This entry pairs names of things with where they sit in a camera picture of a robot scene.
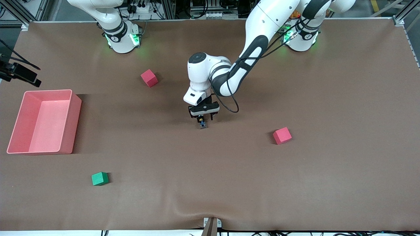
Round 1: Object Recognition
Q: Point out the green cube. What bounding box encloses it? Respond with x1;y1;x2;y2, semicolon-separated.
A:
91;171;109;186

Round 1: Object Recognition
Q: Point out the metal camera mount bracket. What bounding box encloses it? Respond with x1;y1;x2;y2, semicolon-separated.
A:
201;217;222;236

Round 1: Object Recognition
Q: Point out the aluminium frame profile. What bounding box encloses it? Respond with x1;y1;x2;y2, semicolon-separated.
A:
0;0;31;31
392;0;420;27

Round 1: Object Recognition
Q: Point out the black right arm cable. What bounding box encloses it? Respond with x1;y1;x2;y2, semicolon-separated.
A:
0;39;41;71

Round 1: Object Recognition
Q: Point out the brown table mat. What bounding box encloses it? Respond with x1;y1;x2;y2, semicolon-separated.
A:
0;18;420;231

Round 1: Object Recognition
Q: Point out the white power strip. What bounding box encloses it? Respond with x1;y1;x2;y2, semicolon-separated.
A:
130;3;151;13

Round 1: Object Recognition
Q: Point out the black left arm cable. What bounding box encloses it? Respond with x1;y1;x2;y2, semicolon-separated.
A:
212;15;310;114

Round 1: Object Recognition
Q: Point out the pink plastic bin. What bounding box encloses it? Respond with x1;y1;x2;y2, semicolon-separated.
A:
7;89;82;155

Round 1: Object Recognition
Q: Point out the pink cube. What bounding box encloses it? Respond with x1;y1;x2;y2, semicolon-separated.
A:
140;69;159;88
273;127;292;145

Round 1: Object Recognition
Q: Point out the aluminium frame post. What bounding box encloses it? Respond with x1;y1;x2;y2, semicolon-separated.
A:
163;0;176;19

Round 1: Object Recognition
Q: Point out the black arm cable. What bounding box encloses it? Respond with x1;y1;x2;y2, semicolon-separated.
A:
212;15;310;114
0;39;41;71

